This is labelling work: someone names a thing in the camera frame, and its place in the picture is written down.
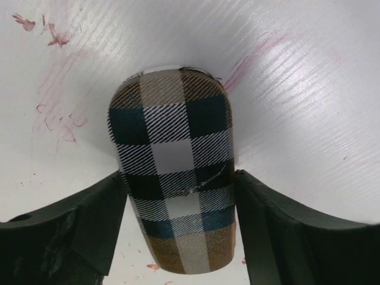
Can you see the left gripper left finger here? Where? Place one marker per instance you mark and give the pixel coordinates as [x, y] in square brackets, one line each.
[71, 241]

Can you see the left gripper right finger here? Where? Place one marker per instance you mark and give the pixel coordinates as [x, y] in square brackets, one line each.
[286, 242]

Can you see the plaid glasses case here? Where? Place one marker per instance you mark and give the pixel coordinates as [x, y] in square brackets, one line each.
[172, 130]

